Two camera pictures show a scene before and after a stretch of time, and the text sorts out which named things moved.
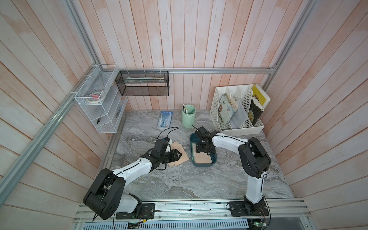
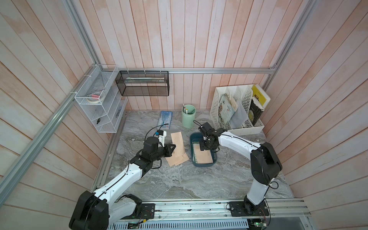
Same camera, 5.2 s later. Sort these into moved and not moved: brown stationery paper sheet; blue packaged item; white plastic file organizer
Moved: brown stationery paper sheet
Not moved: blue packaged item; white plastic file organizer
